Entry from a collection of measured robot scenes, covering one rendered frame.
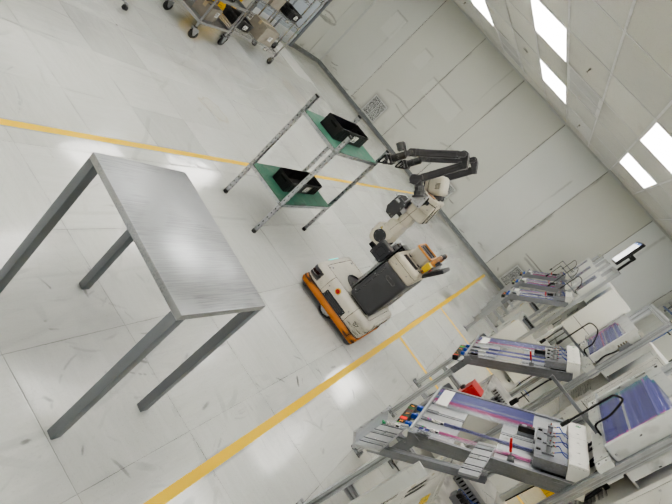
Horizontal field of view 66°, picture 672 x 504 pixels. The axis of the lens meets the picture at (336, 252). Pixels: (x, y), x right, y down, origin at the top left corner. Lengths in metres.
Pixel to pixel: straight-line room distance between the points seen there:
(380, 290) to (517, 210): 7.42
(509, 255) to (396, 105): 4.05
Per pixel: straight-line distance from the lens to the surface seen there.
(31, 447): 2.22
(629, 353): 3.76
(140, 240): 1.81
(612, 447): 2.40
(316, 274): 4.08
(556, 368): 3.86
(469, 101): 11.47
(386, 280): 3.90
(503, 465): 2.48
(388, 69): 12.09
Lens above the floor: 1.82
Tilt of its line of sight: 21 degrees down
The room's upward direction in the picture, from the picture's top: 49 degrees clockwise
